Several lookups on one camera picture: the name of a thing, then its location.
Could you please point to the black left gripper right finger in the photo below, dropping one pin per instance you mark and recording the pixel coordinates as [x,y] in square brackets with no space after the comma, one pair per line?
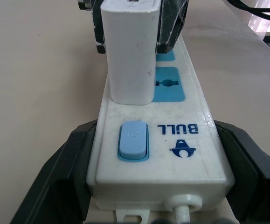
[253,177]

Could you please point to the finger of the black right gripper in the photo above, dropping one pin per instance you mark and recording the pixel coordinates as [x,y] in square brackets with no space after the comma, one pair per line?
[98,25]
[172,21]

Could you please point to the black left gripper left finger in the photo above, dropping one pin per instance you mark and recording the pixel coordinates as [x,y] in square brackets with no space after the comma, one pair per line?
[62,177]

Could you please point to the white charger block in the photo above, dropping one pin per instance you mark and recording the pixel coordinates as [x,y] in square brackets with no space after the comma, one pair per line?
[130,58]

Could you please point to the white power strip blue sockets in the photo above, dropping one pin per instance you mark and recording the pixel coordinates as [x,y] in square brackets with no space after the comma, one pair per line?
[172,168]

